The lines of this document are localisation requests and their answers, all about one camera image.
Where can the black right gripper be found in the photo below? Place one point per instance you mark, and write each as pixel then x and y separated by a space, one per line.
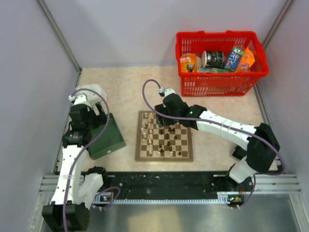
pixel 160 121

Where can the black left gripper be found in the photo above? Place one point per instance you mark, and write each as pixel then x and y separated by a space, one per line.
pixel 100 120

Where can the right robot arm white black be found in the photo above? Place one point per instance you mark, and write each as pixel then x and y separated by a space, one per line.
pixel 256 145

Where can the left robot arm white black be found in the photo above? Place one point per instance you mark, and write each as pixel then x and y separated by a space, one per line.
pixel 69 207

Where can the wooden chess board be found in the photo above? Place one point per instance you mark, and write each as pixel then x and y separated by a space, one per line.
pixel 167 144

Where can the green plastic tray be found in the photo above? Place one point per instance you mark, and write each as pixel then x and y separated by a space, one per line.
pixel 110 141

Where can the orange razor package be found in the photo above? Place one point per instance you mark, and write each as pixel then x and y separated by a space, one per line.
pixel 188 63

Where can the black cup noodle container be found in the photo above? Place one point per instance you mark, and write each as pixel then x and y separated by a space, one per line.
pixel 213 59

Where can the black plastic tray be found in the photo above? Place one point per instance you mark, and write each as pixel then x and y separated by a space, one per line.
pixel 239 153

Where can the red plastic basket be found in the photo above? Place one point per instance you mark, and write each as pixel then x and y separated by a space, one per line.
pixel 218 81

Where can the blue snack bag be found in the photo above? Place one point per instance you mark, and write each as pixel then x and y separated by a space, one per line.
pixel 233 58

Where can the orange snack package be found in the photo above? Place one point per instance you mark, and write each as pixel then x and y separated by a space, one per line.
pixel 246 61

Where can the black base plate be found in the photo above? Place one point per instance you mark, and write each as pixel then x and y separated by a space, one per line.
pixel 176 185

